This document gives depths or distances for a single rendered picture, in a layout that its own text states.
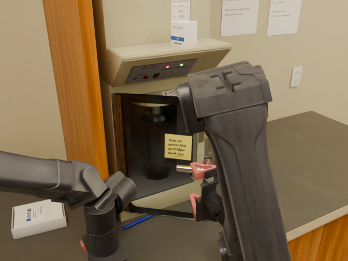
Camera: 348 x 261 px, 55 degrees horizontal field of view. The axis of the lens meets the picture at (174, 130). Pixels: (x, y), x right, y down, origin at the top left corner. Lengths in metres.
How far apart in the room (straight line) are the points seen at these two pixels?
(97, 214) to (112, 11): 0.50
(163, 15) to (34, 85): 0.60
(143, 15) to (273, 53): 1.05
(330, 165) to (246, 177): 1.25
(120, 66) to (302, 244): 0.90
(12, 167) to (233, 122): 0.36
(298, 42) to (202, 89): 1.63
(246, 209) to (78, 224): 0.88
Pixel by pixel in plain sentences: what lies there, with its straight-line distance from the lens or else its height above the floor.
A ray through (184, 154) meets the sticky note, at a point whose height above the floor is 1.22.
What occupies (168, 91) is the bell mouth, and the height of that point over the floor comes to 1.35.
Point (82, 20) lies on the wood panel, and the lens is 0.79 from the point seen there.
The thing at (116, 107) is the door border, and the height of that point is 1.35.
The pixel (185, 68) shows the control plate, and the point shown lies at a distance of 0.94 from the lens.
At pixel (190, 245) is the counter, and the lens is 1.07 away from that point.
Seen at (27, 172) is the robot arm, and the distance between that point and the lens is 0.58.
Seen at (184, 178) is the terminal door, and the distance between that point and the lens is 0.99.
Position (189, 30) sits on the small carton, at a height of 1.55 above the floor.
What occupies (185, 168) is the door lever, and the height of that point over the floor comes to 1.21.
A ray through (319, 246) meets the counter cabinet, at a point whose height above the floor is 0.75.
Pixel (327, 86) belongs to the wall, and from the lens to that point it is 2.26.
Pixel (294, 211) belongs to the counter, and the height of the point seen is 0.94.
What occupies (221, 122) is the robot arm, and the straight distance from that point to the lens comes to 0.34.
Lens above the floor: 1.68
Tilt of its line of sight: 25 degrees down
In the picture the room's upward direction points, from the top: straight up
